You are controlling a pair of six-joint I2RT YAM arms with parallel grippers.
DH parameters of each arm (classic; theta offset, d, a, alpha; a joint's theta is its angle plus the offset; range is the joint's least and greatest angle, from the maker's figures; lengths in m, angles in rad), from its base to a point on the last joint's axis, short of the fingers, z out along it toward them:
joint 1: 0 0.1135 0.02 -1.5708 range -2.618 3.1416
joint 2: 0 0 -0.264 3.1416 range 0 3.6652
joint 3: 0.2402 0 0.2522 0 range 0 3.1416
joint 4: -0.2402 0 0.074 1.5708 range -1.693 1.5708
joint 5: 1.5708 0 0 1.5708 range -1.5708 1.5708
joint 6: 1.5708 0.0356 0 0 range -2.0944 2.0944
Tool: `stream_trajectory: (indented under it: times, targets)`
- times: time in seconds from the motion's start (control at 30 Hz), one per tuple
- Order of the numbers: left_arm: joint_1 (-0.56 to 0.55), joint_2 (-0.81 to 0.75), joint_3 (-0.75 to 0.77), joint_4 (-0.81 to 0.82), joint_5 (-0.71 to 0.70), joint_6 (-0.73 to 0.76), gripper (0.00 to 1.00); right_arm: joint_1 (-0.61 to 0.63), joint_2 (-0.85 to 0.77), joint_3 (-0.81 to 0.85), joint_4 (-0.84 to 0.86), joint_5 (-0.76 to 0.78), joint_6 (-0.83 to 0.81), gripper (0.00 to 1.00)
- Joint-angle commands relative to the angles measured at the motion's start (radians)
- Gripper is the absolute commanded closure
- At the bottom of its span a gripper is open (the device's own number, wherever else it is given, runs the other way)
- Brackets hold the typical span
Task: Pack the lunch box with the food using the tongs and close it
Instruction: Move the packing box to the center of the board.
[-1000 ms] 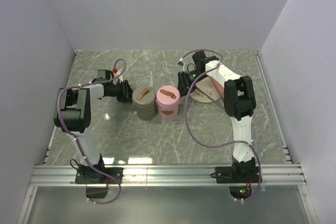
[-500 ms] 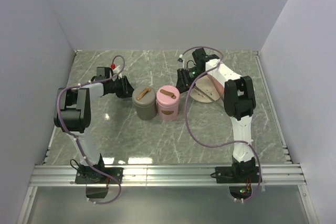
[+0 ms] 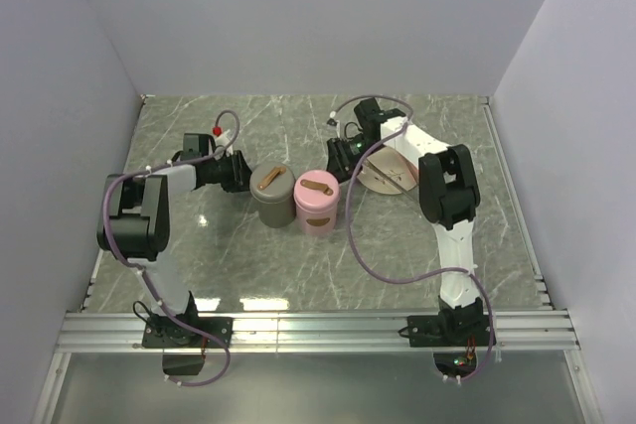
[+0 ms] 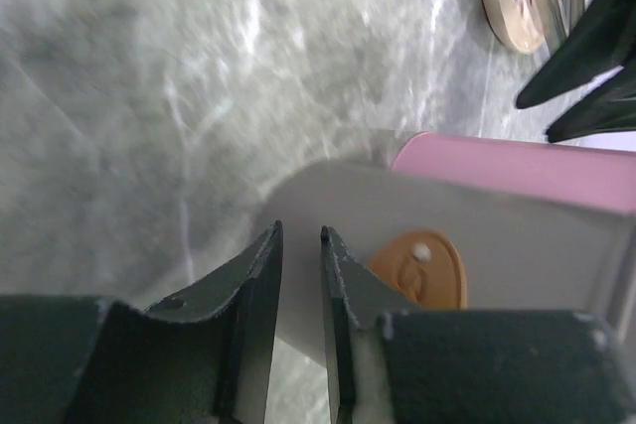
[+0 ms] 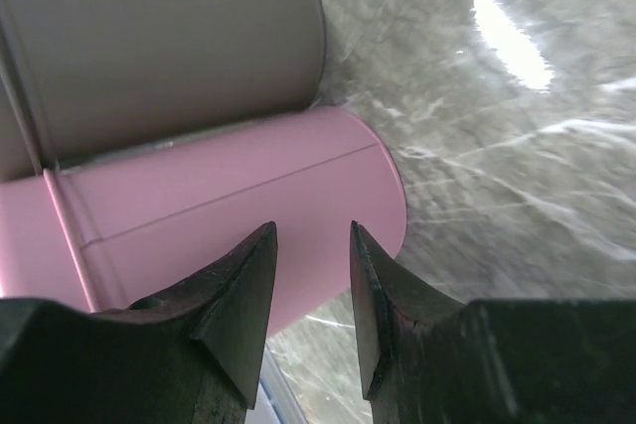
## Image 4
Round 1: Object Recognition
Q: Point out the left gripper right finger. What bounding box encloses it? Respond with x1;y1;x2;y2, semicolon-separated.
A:
321;227;635;423

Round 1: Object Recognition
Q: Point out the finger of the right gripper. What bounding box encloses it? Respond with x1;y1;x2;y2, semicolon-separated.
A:
516;0;635;109
546;59;635;143

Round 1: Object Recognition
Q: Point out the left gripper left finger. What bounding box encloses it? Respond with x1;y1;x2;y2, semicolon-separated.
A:
1;223;283;423

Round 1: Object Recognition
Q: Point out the pink cylindrical container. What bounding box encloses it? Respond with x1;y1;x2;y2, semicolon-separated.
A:
391;132;635;215

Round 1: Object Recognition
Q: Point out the grey lid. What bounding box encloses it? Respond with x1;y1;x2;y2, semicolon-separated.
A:
367;204;635;338

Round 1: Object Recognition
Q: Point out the grey cylindrical container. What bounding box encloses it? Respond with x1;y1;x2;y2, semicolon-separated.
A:
233;160;636;424

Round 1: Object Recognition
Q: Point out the pink cream plate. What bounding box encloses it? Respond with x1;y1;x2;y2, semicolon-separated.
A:
482;0;548;55

